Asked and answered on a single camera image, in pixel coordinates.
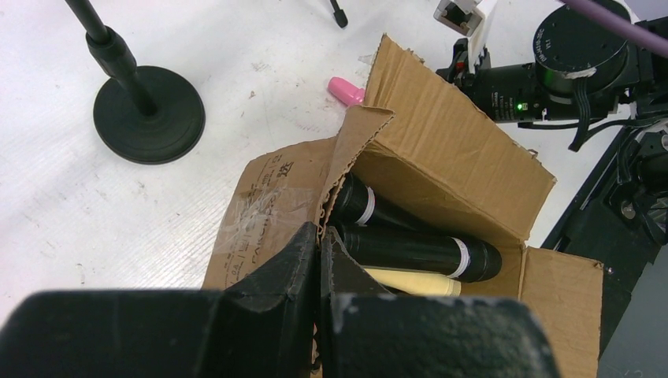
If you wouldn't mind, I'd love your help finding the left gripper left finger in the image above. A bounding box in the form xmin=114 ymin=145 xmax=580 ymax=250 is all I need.
xmin=1 ymin=222 xmax=317 ymax=377

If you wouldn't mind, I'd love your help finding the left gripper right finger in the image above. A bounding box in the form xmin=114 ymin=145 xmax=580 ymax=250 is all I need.
xmin=319 ymin=228 xmax=559 ymax=377

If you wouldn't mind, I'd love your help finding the brown cardboard box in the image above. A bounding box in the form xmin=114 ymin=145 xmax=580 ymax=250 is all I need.
xmin=203 ymin=36 xmax=603 ymax=377

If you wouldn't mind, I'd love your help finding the clip mic stand round base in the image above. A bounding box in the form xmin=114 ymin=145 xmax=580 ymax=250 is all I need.
xmin=68 ymin=1 xmax=206 ymax=165

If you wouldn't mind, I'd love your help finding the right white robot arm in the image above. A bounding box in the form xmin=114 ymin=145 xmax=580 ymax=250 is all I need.
xmin=434 ymin=1 xmax=667 ymax=151

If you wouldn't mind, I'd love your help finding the cream white microphone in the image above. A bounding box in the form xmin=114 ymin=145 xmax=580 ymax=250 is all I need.
xmin=364 ymin=268 xmax=462 ymax=296

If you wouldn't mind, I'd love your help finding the pink microphone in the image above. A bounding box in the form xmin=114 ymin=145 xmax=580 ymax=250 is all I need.
xmin=327 ymin=76 xmax=366 ymax=107

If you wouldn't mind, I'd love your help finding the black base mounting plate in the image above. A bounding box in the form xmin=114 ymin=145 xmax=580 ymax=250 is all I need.
xmin=542 ymin=127 xmax=667 ymax=351

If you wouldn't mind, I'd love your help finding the black microphone white ring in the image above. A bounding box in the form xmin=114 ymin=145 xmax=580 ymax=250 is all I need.
xmin=327 ymin=172 xmax=440 ymax=234

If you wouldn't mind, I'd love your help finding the tripod shock mount stand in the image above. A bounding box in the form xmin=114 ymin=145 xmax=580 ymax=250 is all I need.
xmin=329 ymin=0 xmax=348 ymax=28

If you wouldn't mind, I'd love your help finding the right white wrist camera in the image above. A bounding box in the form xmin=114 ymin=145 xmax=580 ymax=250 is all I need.
xmin=433 ymin=0 xmax=498 ymax=73

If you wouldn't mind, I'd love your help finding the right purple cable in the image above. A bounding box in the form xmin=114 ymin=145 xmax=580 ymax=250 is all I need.
xmin=558 ymin=0 xmax=668 ymax=59

